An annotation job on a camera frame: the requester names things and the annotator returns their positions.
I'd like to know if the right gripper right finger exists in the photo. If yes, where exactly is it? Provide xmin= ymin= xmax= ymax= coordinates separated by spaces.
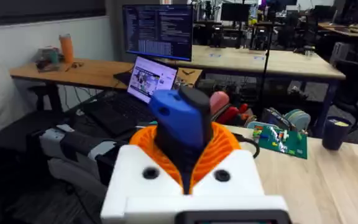
xmin=190 ymin=121 xmax=265 ymax=197

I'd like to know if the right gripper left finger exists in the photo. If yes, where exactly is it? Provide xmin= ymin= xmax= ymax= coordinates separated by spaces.
xmin=100 ymin=125 xmax=186 ymax=224

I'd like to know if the green board with toy blocks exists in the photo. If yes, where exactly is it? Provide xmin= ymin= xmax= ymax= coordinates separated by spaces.
xmin=252 ymin=123 xmax=308 ymax=160

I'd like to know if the black laptop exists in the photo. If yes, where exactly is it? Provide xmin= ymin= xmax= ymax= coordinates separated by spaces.
xmin=81 ymin=55 xmax=179 ymax=136

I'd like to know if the heap of pink red toys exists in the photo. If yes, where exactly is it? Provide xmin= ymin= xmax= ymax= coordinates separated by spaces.
xmin=209 ymin=91 xmax=255 ymax=127

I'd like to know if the pale teal pouch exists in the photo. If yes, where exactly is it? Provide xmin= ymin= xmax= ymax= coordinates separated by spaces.
xmin=283 ymin=109 xmax=311 ymax=132

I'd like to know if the small wooden desk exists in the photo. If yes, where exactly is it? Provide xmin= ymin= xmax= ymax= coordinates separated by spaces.
xmin=9 ymin=58 xmax=203 ymax=112

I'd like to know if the dark blue cup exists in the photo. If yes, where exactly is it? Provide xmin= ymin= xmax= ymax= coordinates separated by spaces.
xmin=322 ymin=116 xmax=353 ymax=151

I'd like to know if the black tripod pole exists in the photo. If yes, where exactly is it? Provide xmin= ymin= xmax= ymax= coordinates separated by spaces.
xmin=257 ymin=0 xmax=277 ymax=116

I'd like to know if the large wooden desk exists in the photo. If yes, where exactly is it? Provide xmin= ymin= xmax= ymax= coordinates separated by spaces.
xmin=162 ymin=45 xmax=346 ymax=138

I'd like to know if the orange tumbler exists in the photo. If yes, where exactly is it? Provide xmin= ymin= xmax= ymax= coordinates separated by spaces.
xmin=58 ymin=33 xmax=75 ymax=64

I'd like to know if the heap of small items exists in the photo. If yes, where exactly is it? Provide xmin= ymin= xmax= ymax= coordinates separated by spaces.
xmin=34 ymin=46 xmax=65 ymax=73

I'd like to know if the black computer monitor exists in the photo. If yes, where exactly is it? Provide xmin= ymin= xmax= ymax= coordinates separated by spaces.
xmin=122 ymin=3 xmax=195 ymax=62

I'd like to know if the black office chair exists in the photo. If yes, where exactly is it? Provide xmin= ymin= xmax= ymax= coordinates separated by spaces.
xmin=333 ymin=58 xmax=358 ymax=133

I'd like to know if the black cable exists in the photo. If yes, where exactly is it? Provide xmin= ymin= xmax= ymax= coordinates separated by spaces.
xmin=231 ymin=133 xmax=261 ymax=159

